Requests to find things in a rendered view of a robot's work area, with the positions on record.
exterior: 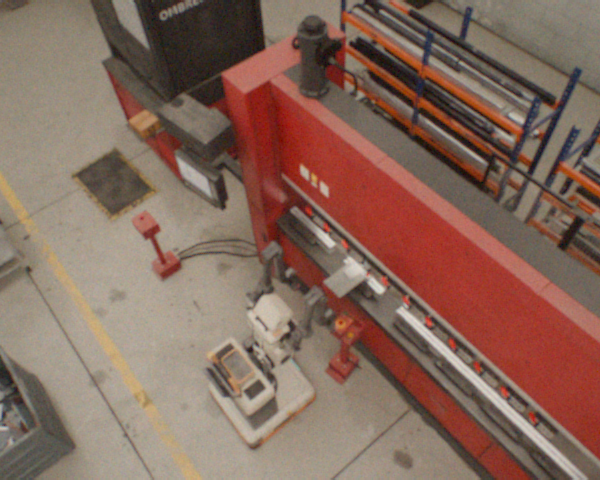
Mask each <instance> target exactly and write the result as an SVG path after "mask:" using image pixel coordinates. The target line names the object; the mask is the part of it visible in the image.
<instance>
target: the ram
mask: <svg viewBox="0 0 600 480"><path fill-rule="evenodd" d="M274 105H275V115H276V124H277V133H278V143H279V152H280V162H281V171H282V174H283V175H284V176H286V177H287V178H288V179H289V180H290V181H291V182H292V183H293V184H294V185H295V186H297V187H298V188H299V189H300V190H301V191H302V192H303V193H304V194H305V195H306V196H308V197H309V198H310V199H311V200H312V201H313V202H314V203H315V204H316V205H317V206H319V207H320V208H321V209H322V210H323V211H324V212H325V213H326V214H327V215H329V216H330V217H331V218H332V219H333V220H334V221H335V222H336V223H337V224H338V225H340V226H341V227H342V228H343V229H344V230H345V231H346V232H347V233H348V234H349V235H351V236H352V237H353V238H354V239H355V240H356V241H357V242H358V243H359V244H360V245H362V246H363V247H364V248H365V249H366V250H367V251H368V252H369V253H370V254H371V255H373V256H374V257H375V258H376V259H377V260H378V261H379V262H380V263H381V264H382V265H384V266H385V267H386V268H387V269H388V270H389V271H390V272H391V273H392V274H393V275H395V276H396V277H397V278H398V279H399V280H400V281H401V282H402V283H403V284H404V285H406V286H407V287H408V288H409V289H410V290H411V291H412V292H413V293H414V294H415V295H417V296H418V297H419V298H420V299H421V300H422V301H423V302H424V303H425V304H426V305H428V306H429V307H430V308H431V309H432V310H433V311H434V312H435V313H436V314H437V315H439V316H440V317H441V318H442V319H443V320H444V321H445V322H446V323H447V324H448V325H450V326H451V327H452V328H453V329H454V330H455V331H456V332H457V333H458V334H459V335H461V336H462V337H463V338H464V339H465V340H466V341H467V342H468V343H469V344H470V345H472V346H473V347H474V348H475V349H476V350H478V351H479V352H480V353H481V354H482V355H484V356H485V357H486V358H487V359H488V360H489V361H490V362H491V363H492V364H493V365H495V366H496V367H497V368H498V369H499V370H500V371H501V372H502V373H503V374H504V375H506V376H507V377H508V378H509V379H510V380H511V381H512V382H513V383H514V384H515V385H517V386H518V387H519V388H520V389H521V390H522V391H523V392H524V393H525V394H526V395H527V396H528V397H529V398H530V399H531V400H532V401H533V402H534V403H535V404H537V405H538V406H540V407H541V408H542V409H543V410H544V411H545V412H546V413H547V414H548V415H549V416H551V417H552V418H553V419H554V420H555V421H556V422H557V423H558V424H559V425H560V426H562V427H563V428H564V429H565V430H566V431H567V432H568V433H569V434H570V435H571V436H573V437H574V438H575V439H576V440H577V441H578V442H579V443H580V444H582V445H583V446H585V447H586V448H587V449H588V450H589V451H590V453H591V454H592V455H593V456H594V457H596V458H597V459H598V460H599V461H600V364H598V363H597V362H596V361H595V360H593V359H592V358H591V357H590V356H589V355H587V354H586V353H585V352H584V351H582V350H581V349H580V348H579V347H578V346H576V345H575V344H574V343H573V342H571V341H570V340H569V339H568V338H566V336H564V335H563V334H562V333H561V332H559V331H558V330H557V329H556V328H555V327H553V326H552V325H551V324H550V323H548V322H547V321H546V320H545V319H544V318H542V317H541V316H540V315H539V314H538V313H536V312H535V311H534V310H533V309H531V308H530V307H529V306H528V305H526V304H525V303H524V302H523V301H522V300H520V299H519V298H518V297H517V296H516V295H514V294H513V293H512V292H511V291H508V290H507V289H506V288H505V287H504V286H502V285H501V284H500V283H499V282H497V281H496V280H495V279H494V278H493V277H491V276H490V275H489V274H488V273H486V272H485V271H484V270H483V269H482V268H480V267H479V266H478V265H477V264H476V263H474V262H473V261H472V260H471V259H469V258H468V257H467V256H466V255H465V254H463V253H462V252H461V251H460V250H458V249H457V248H456V247H455V246H454V245H452V244H451V243H450V242H449V241H447V240H446V239H445V238H444V237H443V236H441V235H440V234H439V233H438V232H436V231H435V230H434V229H433V228H432V227H430V226H429V225H428V224H427V223H425V222H424V221H423V220H422V219H421V218H419V217H418V216H417V215H416V214H415V213H413V212H412V211H411V210H408V209H407V208H406V207H405V206H404V205H402V204H401V203H400V202H399V201H397V200H396V199H395V198H394V197H393V196H391V195H390V194H389V193H388V192H386V191H385V190H384V189H383V188H382V187H380V186H379V185H378V184H377V183H375V182H374V181H373V180H372V179H371V178H369V177H368V176H367V175H366V174H365V173H363V172H362V171H361V170H360V169H358V168H357V167H356V166H355V165H354V164H352V163H351V162H350V161H349V160H347V159H346V158H345V157H344V156H343V155H341V154H340V153H339V152H338V151H336V150H335V148H334V147H333V146H331V145H330V144H329V143H328V142H326V141H325V140H324V139H323V138H322V137H320V136H319V135H318V134H317V133H315V132H314V131H313V130H312V129H311V128H309V127H308V126H307V125H306V124H305V123H303V122H302V121H301V120H300V119H298V118H297V117H296V116H295V115H294V114H292V113H291V112H290V111H289V110H287V109H286V108H285V107H284V106H283V105H281V104H280V103H279V102H278V101H276V100H275V99H274ZM301 164H302V165H303V166H305V167H306V168H307V169H308V170H309V180H307V179H306V178H305V177H304V176H303V175H302V174H301ZM312 173H313V174H314V175H315V176H316V177H317V183H316V182H315V181H313V180H312ZM282 178H283V179H284V180H285V181H286V182H287V183H288V184H289V185H290V186H291V187H292V188H294V189H295V190H296V191H297V192H298V193H299V194H300V195H301V196H302V197H303V198H305V199H306V200H307V201H308V202H309V203H310V204H311V205H312V206H313V207H314V208H315V209H317V210H318V211H319V212H320V213H321V214H322V215H324V214H323V213H322V212H321V211H320V210H319V209H318V208H317V207H316V206H315V205H313V204H312V203H311V202H310V201H309V200H308V199H307V198H306V197H305V196H304V195H302V194H301V193H300V192H299V191H298V190H297V189H296V188H295V187H294V186H293V185H292V184H290V183H289V182H288V181H287V180H286V179H285V178H284V177H283V176H282ZM312 181H313V182H314V183H315V184H317V187H315V186H314V185H313V184H312ZM321 181H322V182H323V183H324V184H325V185H326V186H327V187H329V198H328V197H327V196H326V195H325V194H323V193H322V192H321ZM327 215H324V216H325V217H326V218H327V219H328V220H329V221H330V222H331V223H332V224H333V225H334V226H335V227H336V228H337V229H338V230H340V231H341V232H342V233H343V234H344V235H345V236H346V237H347V238H348V239H349V240H351V241H352V242H353V243H354V244H355V245H356V246H357V247H358V248H359V249H360V250H361V251H363V252H364V253H365V254H366V255H367V256H368V257H369V258H370V259H371V260H372V261H373V262H375V263H376V264H377V265H378V266H379V267H380V268H381V269H382V270H383V271H384V272H385V273H387V274H388V275H389V276H390V277H391V278H392V279H393V280H394V281H395V282H396V283H398V284H399V285H400V286H401V287H402V288H403V289H404V290H405V291H406V292H407V293H408V294H410V295H411V296H412V297H413V298H414V299H415V300H416V301H417V302H418V303H419V304H420V305H422V306H423V307H424V308H425V309H426V310H427V311H428V312H429V313H430V314H431V315H432V316H434V317H435V318H436V319H437V320H438V321H439V322H440V323H441V324H442V325H443V326H445V327H446V328H447V329H448V330H449V331H450V332H451V333H452V334H453V335H454V336H455V337H457V338H458V339H459V340H460V341H461V342H462V343H463V344H464V345H465V346H466V347H467V348H469V349H470V350H471V351H472V352H473V353H475V354H476V355H477V356H478V357H479V358H480V359H482V360H483V361H484V362H485V363H486V364H487V365H488V366H489V367H490V368H491V369H492V370H494V371H495V372H496V373H497V374H498V375H499V376H500V377H501V378H502V379H503V380H505V381H506V382H507V383H508V384H509V385H510V386H511V387H512V388H513V389H514V390H515V391H517V392H518V393H519V394H520V395H521V396H522V397H523V398H524V400H525V401H526V402H527V403H529V404H530V405H531V406H532V407H533V408H535V409H536V410H537V411H538V412H539V413H540V414H542V415H543V416H544V417H545V418H546V419H547V420H548V421H549V422H550V423H551V424H553V425H554V426H555V427H556V428H557V429H558V430H559V431H560V432H561V433H562V434H563V435H565V436H566V437H567V438H568V439H569V440H570V441H571V442H572V443H573V444H574V445H575V446H577V447H578V448H580V449H581V450H582V451H583V452H584V453H585V454H586V456H587V457H588V458H590V459H591V460H592V461H593V462H594V463H595V464H596V465H597V466H598V467H599V468H600V465H599V464H598V463H597V462H596V461H595V460H594V459H593V458H592V457H591V456H590V455H588V453H587V452H586V451H585V450H584V449H583V448H582V447H581V446H579V445H578V444H576V443H575V442H574V441H573V440H572V439H571V438H570V437H569V436H568V435H567V434H565V433H564V432H563V431H562V430H561V429H560V428H559V427H558V426H557V425H556V424H555V423H553V422H552V421H551V420H550V419H549V418H548V417H547V416H546V415H545V414H544V413H542V412H541V411H540V410H539V409H538V408H537V407H536V406H534V405H533V404H532V403H530V402H529V401H528V400H527V399H526V398H525V396H524V395H523V394H522V393H521V392H520V391H518V390H517V389H516V388H515V387H514V386H513V385H512V384H511V383H510V382H509V381H507V380H506V379H505V378H504V377H503V376H502V375H501V374H500V373H499V372H498V371H497V370H495V369H494V368H493V367H492V366H491V365H490V364H489V363H488V362H487V361H486V360H484V359H483V358H482V357H481V356H480V355H479V354H478V353H477V352H476V351H474V350H472V349H471V348H470V347H469V346H468V345H467V344H466V343H465V342H464V341H463V340H462V339H460V338H459V337H458V336H457V335H456V334H455V333H454V332H453V331H452V330H451V329H449V328H448V327H447V326H446V325H445V324H444V323H443V322H442V321H441V320H440V319H439V318H437V317H436V316H435V315H434V314H433V313H432V312H431V311H430V310H429V309H428V308H426V307H425V306H424V305H423V304H422V303H421V302H420V301H419V300H418V299H417V298H415V297H414V296H413V295H412V294H411V293H410V292H409V291H408V290H407V289H406V288H405V287H403V286H402V285H401V284H400V283H399V282H398V281H397V280H396V279H395V278H394V277H392V276H391V275H390V274H389V273H388V272H387V271H386V270H385V269H384V268H383V267H382V266H380V265H379V264H378V263H377V262H376V261H375V260H374V259H373V258H372V257H371V256H369V255H368V254H367V253H366V252H365V251H364V250H363V249H362V248H361V247H360V246H358V245H357V244H356V243H355V242H354V241H353V240H352V239H351V238H350V237H349V236H348V235H346V234H345V233H344V232H343V231H342V230H341V229H340V228H339V227H338V226H337V225H335V224H334V223H333V222H332V221H331V220H330V219H329V218H328V216H327Z"/></svg>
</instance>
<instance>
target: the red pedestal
mask: <svg viewBox="0 0 600 480"><path fill-rule="evenodd" d="M131 220H132V222H133V224H134V226H135V228H136V229H137V230H138V231H139V233H140V234H141V235H142V236H143V237H144V239H145V240H148V239H150V241H151V243H152V245H153V247H154V249H155V251H156V254H157V256H158V258H156V259H155V260H153V261H152V262H151V264H152V266H153V268H151V270H152V271H153V273H154V274H155V275H156V276H157V278H158V279H159V280H160V281H161V282H163V281H165V280H166V279H168V278H169V277H171V276H172V275H173V274H175V273H176V272H178V271H179V270H181V269H182V268H183V267H182V265H181V263H180V260H179V259H178V258H177V257H176V256H175V255H174V253H173V252H172V251H171V250H169V251H167V252H166V253H164V254H163V252H162V249H161V247H160V245H159V243H158V241H157V239H156V236H155V235H156V234H157V233H159V232H160V231H162V230H161V228H160V225H159V223H158V222H157V221H156V219H155V218H154V217H153V216H152V215H151V214H150V213H149V211H148V210H144V211H142V212H141V213H139V214H137V215H136V216H134V217H132V218H131Z"/></svg>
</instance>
